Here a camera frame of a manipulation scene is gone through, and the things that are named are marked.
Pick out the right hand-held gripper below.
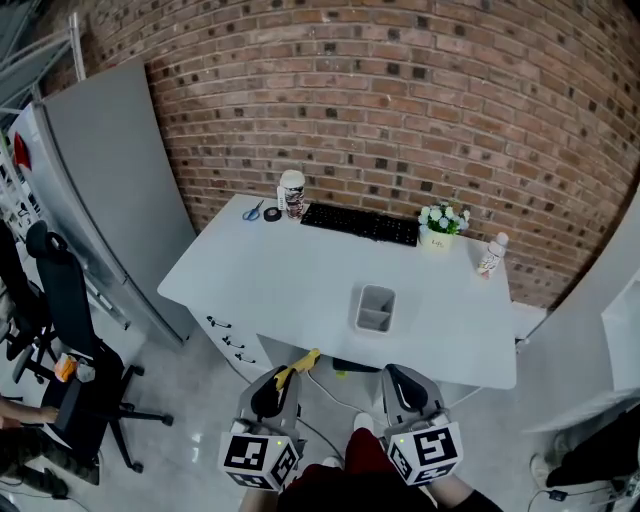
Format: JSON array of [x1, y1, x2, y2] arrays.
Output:
[[382, 363, 464, 487]]

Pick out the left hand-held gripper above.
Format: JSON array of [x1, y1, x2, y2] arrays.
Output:
[[218, 368, 307, 492]]

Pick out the yellow utility knife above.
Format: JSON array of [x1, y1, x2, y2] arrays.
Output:
[[273, 348, 321, 391]]

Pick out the grey rectangular tray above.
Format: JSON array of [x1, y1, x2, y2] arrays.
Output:
[[354, 283, 397, 334]]

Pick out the person's left forearm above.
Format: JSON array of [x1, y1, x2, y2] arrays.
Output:
[[238, 487, 281, 512]]

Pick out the person's right forearm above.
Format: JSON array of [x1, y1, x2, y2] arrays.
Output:
[[429, 472, 476, 512]]

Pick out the person's red trousers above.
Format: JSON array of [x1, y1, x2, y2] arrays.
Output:
[[294, 427, 416, 512]]

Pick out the white desk with drawers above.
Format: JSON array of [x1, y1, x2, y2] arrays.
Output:
[[157, 193, 518, 406]]

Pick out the white drink bottle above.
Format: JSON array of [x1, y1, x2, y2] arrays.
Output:
[[476, 231, 510, 280]]

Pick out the potted artificial flowers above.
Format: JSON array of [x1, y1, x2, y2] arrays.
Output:
[[417, 202, 471, 259]]

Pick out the black keyboard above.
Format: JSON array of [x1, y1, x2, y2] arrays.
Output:
[[299, 201, 419, 248]]

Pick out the patterned paper cup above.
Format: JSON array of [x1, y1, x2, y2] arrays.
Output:
[[276, 169, 307, 220]]

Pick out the orange packet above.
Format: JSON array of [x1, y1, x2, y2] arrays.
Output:
[[53, 352, 79, 384]]

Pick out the white shelf unit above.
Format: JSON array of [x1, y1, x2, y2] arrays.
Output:
[[599, 269, 640, 396]]

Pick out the black office chair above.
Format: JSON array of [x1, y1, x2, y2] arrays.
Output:
[[0, 219, 51, 386], [24, 220, 175, 474]]

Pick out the grey metal cabinet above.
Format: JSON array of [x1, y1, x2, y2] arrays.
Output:
[[7, 62, 197, 351]]

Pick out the red sticker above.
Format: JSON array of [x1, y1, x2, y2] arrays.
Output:
[[13, 131, 32, 171]]

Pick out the white metal rack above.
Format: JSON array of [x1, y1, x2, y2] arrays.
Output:
[[0, 12, 86, 116]]

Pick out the white power cable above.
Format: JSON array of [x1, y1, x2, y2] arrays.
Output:
[[304, 369, 361, 416]]

